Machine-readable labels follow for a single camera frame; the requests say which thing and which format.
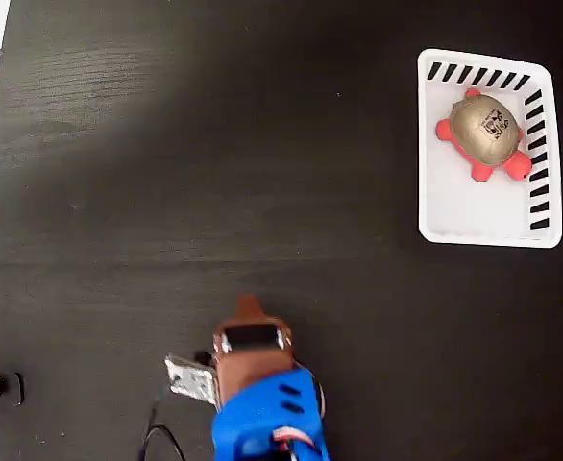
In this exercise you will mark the red turtle toy gold shell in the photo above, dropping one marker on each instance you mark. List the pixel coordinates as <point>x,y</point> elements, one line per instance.
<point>485,129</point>

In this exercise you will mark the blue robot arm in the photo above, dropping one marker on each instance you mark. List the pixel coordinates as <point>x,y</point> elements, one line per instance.
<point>262,422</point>

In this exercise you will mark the white plastic basket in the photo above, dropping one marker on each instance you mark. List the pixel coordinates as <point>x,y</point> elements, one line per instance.
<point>459,211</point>

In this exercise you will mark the bare camera circuit board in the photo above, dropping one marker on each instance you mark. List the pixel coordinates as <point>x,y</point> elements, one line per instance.
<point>190,379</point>

